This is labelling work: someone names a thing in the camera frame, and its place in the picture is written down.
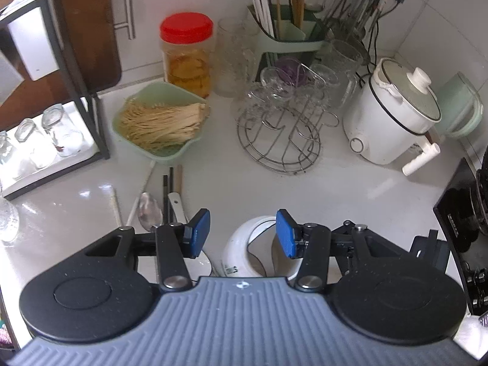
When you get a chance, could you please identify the green kettle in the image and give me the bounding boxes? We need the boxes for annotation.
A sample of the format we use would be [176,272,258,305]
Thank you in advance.
[432,71,485,140]

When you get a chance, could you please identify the tall clear glass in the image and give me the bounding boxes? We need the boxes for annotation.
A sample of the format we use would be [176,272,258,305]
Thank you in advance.
[215,18,260,98]

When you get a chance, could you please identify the white chopstick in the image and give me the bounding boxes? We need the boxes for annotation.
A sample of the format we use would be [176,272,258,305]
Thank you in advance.
[126,162,156,226]
[110,187,123,227]

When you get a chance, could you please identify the wooden cabinet door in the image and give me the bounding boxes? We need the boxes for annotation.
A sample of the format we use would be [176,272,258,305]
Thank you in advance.
[0,0,123,123]

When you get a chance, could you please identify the hanging kitchen utensils set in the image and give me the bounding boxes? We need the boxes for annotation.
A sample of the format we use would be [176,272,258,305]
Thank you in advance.
[320,0,405,58]

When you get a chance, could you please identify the black induction cooktop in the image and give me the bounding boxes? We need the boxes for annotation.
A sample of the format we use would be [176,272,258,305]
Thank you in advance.
[433,157,488,315]

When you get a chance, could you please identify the white electric cooker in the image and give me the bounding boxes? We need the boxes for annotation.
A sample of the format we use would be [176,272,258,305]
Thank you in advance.
[343,57,443,176]

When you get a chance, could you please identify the textured glass mug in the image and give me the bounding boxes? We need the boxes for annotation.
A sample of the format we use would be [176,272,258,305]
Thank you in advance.
[0,194,20,243]

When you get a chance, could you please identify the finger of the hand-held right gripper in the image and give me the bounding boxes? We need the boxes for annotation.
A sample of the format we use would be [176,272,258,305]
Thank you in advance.
[410,230,451,275]

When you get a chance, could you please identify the clear glass cup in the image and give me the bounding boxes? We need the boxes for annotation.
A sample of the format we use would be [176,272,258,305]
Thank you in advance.
[0,131,27,181]
[14,119,52,170]

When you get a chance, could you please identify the cluster of small glass cups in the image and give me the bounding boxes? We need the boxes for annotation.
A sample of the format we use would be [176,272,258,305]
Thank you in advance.
[234,61,361,123]

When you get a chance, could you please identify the glass pitcher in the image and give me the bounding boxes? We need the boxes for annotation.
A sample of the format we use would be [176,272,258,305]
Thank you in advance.
[331,39,364,107]

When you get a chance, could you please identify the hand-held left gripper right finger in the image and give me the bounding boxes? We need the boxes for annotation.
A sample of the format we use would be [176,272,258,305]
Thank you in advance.
[275,209,411,292]

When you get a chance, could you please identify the purple plastic cup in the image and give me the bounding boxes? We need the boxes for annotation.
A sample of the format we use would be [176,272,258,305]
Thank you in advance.
[274,56,310,88]

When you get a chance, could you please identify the glass cup with red mark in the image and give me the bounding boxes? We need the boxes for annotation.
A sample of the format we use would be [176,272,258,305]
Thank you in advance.
[41,104,85,158]

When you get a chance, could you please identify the red-lidded plastic jar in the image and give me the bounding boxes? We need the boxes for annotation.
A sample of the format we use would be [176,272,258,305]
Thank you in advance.
[160,12,214,99]

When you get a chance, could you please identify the black metal shelf rack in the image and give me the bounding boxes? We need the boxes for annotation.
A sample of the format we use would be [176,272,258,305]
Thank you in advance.
[0,0,111,201]

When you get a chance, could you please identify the bundle of dried noodles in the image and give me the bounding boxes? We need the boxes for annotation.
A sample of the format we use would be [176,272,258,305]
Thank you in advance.
[118,99,211,153]

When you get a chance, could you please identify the metal spoon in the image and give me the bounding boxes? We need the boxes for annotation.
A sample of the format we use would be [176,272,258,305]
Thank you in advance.
[137,192,164,233]

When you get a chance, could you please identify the white rectangular box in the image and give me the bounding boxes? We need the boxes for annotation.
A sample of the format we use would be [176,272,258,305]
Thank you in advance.
[8,5,62,82]

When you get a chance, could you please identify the white tray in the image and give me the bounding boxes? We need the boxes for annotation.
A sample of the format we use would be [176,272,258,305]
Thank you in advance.
[0,99,103,195]

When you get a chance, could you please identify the white ceramic mug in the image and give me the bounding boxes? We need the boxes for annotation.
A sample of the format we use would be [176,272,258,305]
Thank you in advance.
[222,216,303,280]

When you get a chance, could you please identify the green utensil holder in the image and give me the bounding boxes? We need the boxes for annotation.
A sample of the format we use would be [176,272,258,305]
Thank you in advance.
[246,4,332,70]

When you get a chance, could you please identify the bundle of upright chopsticks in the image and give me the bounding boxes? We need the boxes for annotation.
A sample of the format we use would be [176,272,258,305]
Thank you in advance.
[246,0,306,39]

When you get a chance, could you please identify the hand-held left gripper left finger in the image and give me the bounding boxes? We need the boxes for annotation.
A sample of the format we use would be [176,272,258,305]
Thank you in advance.
[84,208,211,291]

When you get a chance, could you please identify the black power cable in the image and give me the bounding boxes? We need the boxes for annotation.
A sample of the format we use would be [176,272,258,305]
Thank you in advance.
[357,3,386,81]

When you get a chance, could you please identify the metal wire cup rack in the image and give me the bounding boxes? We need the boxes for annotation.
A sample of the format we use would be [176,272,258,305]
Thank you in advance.
[236,65,340,175]

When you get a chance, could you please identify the green plastic basket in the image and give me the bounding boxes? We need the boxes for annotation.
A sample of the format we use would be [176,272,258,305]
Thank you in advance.
[111,81,211,167]

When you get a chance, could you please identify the metal door handle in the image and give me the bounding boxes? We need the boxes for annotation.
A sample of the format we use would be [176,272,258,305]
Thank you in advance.
[110,0,136,41]

